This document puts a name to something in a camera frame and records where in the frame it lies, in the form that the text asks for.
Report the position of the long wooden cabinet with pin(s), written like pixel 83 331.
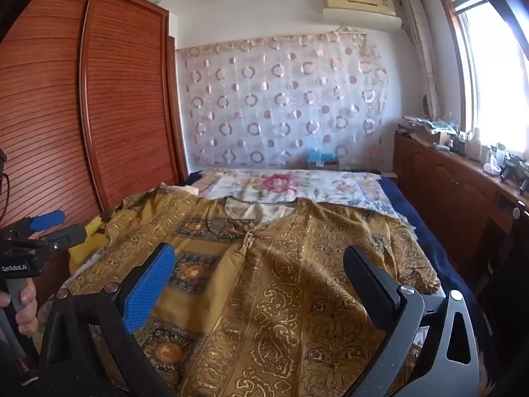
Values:
pixel 446 182

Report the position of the white air deflector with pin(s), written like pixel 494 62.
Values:
pixel 363 20

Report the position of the teal patterned cloth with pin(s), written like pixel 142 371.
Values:
pixel 438 124

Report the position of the golden patterned shirt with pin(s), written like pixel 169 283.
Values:
pixel 264 297

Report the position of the open cardboard box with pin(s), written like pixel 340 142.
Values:
pixel 432 134

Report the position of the navy blue blanket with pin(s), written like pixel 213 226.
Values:
pixel 430 240

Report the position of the beige window curtain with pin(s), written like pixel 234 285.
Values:
pixel 421 49

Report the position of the stack of folded cloths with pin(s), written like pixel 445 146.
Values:
pixel 409 124

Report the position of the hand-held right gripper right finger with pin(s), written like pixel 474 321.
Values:
pixel 368 289

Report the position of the white tissue pack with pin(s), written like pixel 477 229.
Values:
pixel 492 168

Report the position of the blue floral white sheet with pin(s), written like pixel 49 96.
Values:
pixel 384 209

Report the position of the pink floral blanket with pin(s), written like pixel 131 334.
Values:
pixel 281 184

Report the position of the white bottle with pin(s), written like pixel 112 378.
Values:
pixel 475 147

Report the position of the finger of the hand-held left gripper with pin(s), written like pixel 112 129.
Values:
pixel 47 220
pixel 66 235

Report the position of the brown wooden slatted wardrobe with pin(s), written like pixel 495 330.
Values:
pixel 124 111

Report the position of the wooden framed window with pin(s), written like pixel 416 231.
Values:
pixel 496 82

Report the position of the beige air conditioner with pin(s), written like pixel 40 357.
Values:
pixel 359 0

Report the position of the person's left hand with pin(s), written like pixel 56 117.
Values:
pixel 27 310

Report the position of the green-capped bottle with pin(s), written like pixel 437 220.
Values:
pixel 501 154

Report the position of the blue plastic bag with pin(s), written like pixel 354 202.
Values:
pixel 316 157

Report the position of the black handheld device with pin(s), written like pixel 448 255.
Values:
pixel 524 180
pixel 510 169

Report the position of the sheer circle-patterned wall curtain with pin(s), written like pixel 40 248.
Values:
pixel 281 103

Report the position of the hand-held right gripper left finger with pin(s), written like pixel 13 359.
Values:
pixel 148 289

